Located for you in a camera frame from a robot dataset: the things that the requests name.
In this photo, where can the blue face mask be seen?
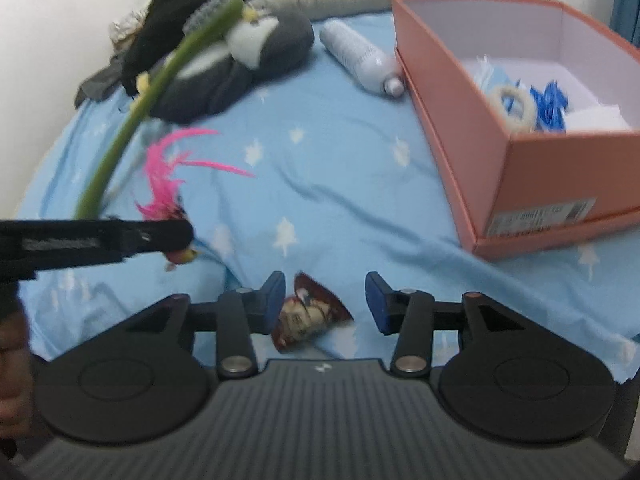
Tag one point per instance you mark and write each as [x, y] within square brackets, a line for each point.
[495, 76]

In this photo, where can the black clothing pile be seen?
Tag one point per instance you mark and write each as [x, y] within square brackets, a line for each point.
[165, 15]

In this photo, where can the white fluffy scrunchie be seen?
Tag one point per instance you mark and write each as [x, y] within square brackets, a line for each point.
[495, 105]

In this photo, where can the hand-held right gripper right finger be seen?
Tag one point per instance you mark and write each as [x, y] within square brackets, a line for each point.
[377, 305]

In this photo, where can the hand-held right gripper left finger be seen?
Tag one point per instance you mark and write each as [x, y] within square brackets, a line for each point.
[275, 300]

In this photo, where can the red snack packet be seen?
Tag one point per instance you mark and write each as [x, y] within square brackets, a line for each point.
[310, 315]

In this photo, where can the blue tree-print bed sheet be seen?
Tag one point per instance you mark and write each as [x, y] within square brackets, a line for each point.
[325, 185]

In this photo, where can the pink feather cat toy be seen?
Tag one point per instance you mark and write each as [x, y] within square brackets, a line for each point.
[162, 195]

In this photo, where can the white crumpled cloth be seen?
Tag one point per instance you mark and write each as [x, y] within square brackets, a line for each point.
[125, 27]

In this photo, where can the blue curtain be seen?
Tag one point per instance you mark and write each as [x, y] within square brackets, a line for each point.
[629, 0]

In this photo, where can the person's left hand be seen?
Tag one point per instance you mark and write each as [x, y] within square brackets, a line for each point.
[12, 375]

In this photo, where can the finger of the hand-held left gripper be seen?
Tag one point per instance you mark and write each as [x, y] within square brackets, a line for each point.
[160, 235]

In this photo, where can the dark grey fleece blanket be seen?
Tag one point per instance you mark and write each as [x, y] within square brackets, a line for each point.
[100, 82]

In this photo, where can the blue red tissue packet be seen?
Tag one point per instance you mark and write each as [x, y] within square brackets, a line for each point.
[550, 105]

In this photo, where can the pink cardboard box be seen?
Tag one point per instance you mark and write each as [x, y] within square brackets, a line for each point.
[450, 125]

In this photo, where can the grey penguin plush toy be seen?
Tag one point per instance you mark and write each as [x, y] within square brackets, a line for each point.
[280, 40]

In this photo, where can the white spray bottle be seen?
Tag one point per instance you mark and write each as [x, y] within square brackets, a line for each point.
[355, 55]

